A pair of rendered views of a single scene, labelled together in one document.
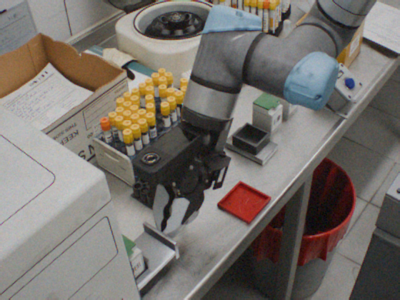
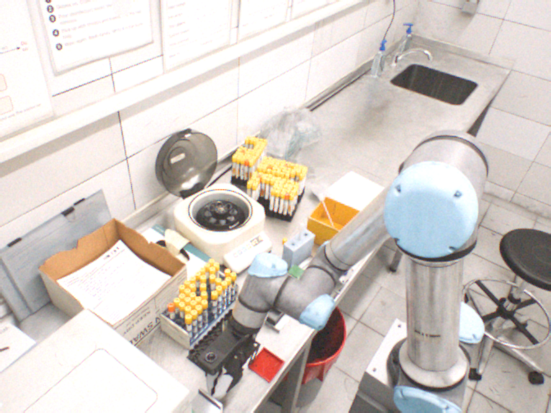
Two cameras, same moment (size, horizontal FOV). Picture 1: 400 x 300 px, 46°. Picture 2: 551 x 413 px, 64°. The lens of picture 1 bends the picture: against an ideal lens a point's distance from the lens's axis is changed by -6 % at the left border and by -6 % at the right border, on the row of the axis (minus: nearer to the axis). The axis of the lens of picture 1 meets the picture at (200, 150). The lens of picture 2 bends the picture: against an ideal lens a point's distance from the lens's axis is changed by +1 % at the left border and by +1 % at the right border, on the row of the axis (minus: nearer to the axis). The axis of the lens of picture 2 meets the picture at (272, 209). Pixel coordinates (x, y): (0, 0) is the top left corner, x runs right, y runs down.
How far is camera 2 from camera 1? 0.37 m
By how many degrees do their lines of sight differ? 8
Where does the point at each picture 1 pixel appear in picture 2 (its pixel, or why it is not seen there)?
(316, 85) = (320, 320)
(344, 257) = (338, 369)
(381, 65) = not seen: hidden behind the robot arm
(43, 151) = (147, 373)
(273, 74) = (293, 310)
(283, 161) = (293, 329)
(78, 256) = not seen: outside the picture
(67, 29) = (132, 206)
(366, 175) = (357, 297)
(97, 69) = (162, 256)
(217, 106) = (255, 320)
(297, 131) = not seen: hidden behind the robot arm
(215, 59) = (256, 293)
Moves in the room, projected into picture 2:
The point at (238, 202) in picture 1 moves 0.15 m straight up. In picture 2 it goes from (261, 365) to (266, 330)
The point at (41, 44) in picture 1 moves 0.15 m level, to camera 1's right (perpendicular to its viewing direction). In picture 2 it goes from (114, 226) to (167, 225)
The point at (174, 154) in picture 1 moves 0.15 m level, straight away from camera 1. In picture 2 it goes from (226, 353) to (220, 294)
